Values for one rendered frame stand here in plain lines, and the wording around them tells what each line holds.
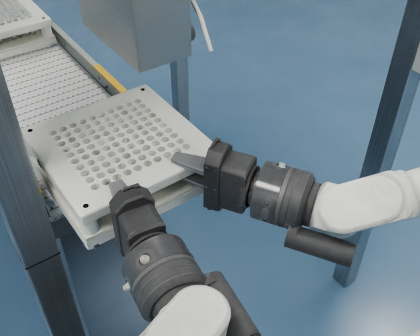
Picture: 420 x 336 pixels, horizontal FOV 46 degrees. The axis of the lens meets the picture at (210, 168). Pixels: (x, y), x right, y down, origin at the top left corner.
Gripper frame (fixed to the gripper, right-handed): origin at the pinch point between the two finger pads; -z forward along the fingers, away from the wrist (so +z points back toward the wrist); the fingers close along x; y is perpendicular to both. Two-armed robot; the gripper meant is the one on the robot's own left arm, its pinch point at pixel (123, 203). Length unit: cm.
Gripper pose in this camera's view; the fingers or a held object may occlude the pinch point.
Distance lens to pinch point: 72.6
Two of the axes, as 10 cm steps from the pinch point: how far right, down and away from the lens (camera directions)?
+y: 8.9, -3.1, 3.5
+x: -0.2, 7.3, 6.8
